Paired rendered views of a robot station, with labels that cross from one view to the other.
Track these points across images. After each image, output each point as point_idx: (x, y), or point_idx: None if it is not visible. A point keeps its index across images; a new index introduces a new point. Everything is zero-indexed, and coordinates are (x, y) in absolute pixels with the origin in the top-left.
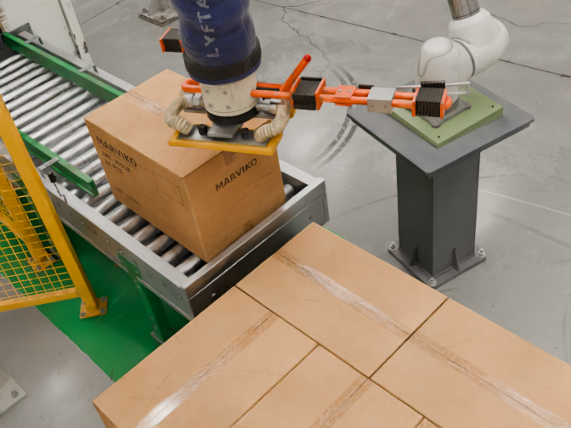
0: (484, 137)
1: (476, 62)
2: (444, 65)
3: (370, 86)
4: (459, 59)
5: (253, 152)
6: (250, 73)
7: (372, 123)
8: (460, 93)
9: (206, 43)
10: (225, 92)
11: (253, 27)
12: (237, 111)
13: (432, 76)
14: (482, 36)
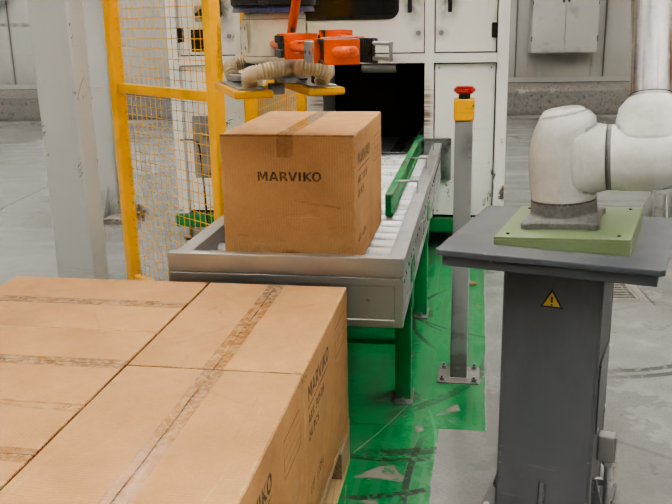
0: (559, 257)
1: (613, 155)
2: (549, 132)
3: None
4: (579, 135)
5: (230, 94)
6: (264, 10)
7: (488, 216)
8: (383, 59)
9: None
10: (244, 27)
11: None
12: (252, 57)
13: (533, 144)
14: (639, 123)
